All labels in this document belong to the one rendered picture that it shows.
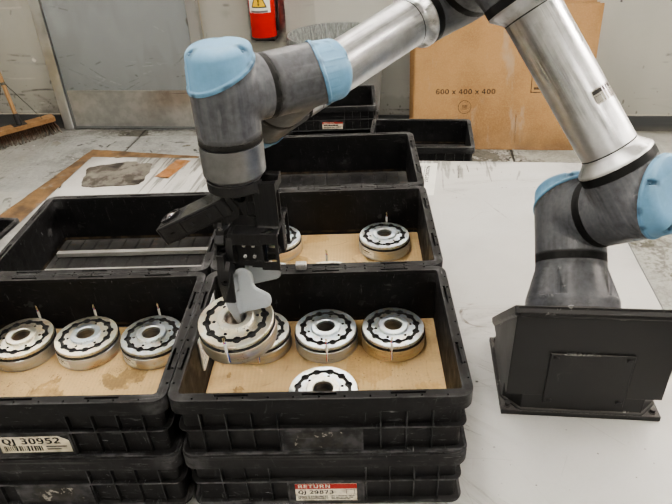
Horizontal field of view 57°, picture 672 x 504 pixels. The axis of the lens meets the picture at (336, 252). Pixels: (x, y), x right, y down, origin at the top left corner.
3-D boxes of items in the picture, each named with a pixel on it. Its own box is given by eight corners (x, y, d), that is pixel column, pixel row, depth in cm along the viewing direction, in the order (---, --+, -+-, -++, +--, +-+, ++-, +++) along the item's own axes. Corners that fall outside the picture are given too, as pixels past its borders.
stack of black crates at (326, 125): (380, 173, 316) (380, 84, 291) (376, 204, 288) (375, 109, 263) (299, 172, 321) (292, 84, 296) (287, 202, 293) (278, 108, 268)
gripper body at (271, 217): (280, 276, 77) (270, 189, 70) (213, 274, 78) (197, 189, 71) (291, 244, 83) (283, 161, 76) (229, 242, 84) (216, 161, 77)
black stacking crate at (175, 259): (241, 239, 136) (234, 193, 130) (217, 325, 111) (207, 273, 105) (64, 244, 138) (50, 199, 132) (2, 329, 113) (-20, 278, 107)
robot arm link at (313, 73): (305, 62, 82) (230, 79, 77) (342, 22, 72) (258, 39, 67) (327, 117, 82) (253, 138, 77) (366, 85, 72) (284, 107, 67)
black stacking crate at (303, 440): (181, 462, 86) (166, 404, 80) (219, 326, 111) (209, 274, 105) (467, 457, 85) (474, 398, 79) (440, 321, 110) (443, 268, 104)
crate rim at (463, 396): (167, 414, 81) (164, 401, 79) (210, 282, 106) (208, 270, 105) (474, 409, 79) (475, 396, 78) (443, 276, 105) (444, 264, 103)
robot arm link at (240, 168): (189, 154, 69) (210, 126, 76) (196, 190, 71) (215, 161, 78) (254, 154, 68) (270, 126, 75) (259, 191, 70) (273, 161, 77)
